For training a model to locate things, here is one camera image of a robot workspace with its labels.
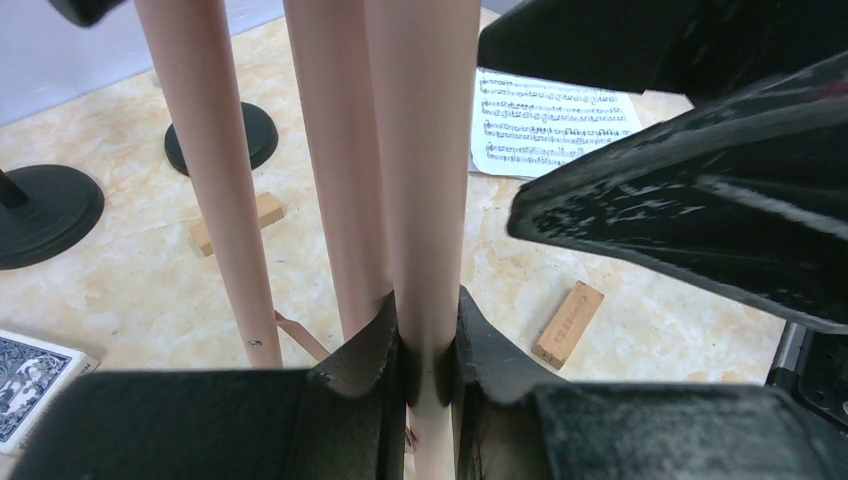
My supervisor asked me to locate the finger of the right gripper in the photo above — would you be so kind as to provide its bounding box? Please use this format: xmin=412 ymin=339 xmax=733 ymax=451
xmin=477 ymin=0 xmax=847 ymax=103
xmin=507 ymin=54 xmax=847 ymax=334

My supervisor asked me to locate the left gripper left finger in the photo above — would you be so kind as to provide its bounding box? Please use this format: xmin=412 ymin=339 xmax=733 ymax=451
xmin=12 ymin=297 xmax=405 ymax=479

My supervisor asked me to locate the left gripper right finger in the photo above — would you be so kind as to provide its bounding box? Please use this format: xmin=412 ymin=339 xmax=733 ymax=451
xmin=454 ymin=291 xmax=847 ymax=479

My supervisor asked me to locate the sheet music page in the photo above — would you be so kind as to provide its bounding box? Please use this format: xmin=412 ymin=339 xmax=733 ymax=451
xmin=469 ymin=68 xmax=642 ymax=179

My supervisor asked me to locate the microphone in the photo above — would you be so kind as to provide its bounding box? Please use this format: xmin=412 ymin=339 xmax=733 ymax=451
xmin=163 ymin=102 xmax=279 ymax=177
xmin=1 ymin=164 xmax=105 ymax=270

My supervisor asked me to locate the pink music stand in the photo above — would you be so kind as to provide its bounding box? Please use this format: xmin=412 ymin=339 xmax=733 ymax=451
xmin=136 ymin=1 xmax=481 ymax=479

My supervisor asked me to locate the wooden block near owl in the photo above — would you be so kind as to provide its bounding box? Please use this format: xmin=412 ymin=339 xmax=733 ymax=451
xmin=531 ymin=281 xmax=604 ymax=370

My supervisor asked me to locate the wooden block centre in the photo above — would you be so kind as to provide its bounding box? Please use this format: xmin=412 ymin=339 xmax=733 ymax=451
xmin=189 ymin=192 xmax=285 ymax=257

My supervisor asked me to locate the blue playing card deck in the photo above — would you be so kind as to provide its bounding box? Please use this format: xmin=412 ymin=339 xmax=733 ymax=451
xmin=1 ymin=330 xmax=100 ymax=455

